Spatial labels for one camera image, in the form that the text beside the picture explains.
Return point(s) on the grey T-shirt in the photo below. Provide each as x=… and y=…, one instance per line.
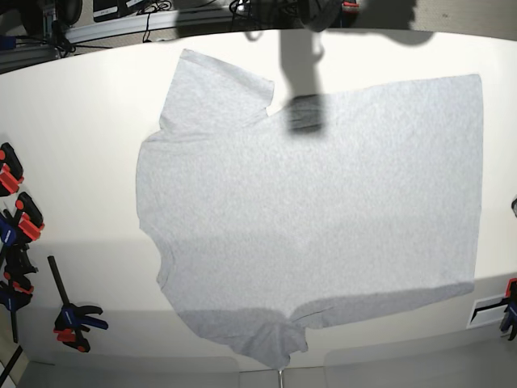
x=336, y=209

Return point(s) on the blue black bar clamp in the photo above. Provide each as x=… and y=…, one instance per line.
x=74, y=321

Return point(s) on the orange black clamp lower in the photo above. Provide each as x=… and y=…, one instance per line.
x=28, y=218

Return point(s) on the orange black clamp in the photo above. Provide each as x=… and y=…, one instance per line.
x=28, y=218
x=11, y=170

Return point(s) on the orange black clamp upper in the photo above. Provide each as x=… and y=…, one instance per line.
x=11, y=170

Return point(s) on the blue bar clamp left edge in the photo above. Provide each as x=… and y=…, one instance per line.
x=8, y=232

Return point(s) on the blue clamp right edge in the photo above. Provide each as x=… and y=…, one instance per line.
x=508, y=324

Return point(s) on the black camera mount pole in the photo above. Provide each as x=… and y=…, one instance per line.
x=318, y=15

